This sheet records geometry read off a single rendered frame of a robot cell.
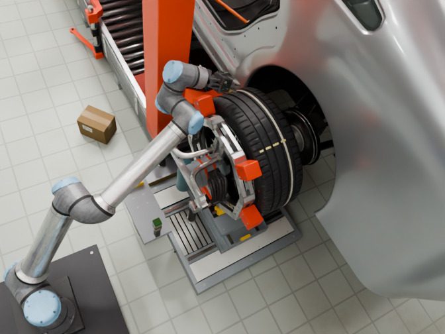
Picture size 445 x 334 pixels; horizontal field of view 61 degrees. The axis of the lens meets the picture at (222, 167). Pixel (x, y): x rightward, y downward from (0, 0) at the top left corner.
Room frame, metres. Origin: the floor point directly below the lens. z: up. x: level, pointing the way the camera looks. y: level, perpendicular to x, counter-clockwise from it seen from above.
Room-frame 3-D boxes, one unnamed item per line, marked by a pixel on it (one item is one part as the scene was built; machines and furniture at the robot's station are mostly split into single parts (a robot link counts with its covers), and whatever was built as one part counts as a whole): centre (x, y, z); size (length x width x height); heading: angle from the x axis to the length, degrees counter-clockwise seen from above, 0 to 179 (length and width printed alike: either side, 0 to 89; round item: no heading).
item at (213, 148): (0.94, 0.18, 1.03); 0.19 x 0.18 x 0.11; 135
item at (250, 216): (0.74, -0.21, 0.85); 0.09 x 0.08 x 0.07; 45
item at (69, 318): (0.10, 0.58, 0.40); 0.19 x 0.19 x 0.10
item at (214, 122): (0.96, 0.02, 0.85); 0.54 x 0.07 x 0.54; 45
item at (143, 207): (0.78, 0.37, 0.44); 0.43 x 0.17 x 0.03; 45
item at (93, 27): (2.05, 1.27, 0.30); 0.09 x 0.05 x 0.50; 45
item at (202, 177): (0.91, 0.07, 0.85); 0.21 x 0.14 x 0.14; 135
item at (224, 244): (1.06, -0.12, 0.13); 0.50 x 0.36 x 0.10; 45
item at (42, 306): (0.10, 0.59, 0.54); 0.17 x 0.15 x 0.18; 59
